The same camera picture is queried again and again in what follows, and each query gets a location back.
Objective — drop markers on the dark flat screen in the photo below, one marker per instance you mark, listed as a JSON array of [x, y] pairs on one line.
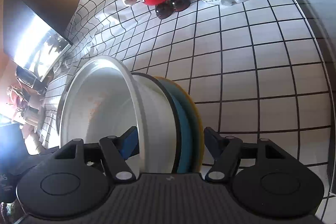
[[26, 19]]

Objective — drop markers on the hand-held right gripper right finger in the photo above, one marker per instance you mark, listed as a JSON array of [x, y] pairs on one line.
[[210, 140]]

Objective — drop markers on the blue bowl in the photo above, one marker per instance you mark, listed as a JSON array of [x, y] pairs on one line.
[[184, 134]]

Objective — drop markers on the stainless steel bowl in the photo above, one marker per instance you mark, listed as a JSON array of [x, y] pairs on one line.
[[105, 108]]

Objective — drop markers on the brown blurred ornaments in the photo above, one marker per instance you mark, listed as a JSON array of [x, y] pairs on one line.
[[29, 103]]

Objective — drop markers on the white bowl with yellow rim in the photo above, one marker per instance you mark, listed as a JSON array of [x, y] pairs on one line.
[[198, 134]]

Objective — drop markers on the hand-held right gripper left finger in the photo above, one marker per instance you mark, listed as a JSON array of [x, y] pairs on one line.
[[130, 141]]

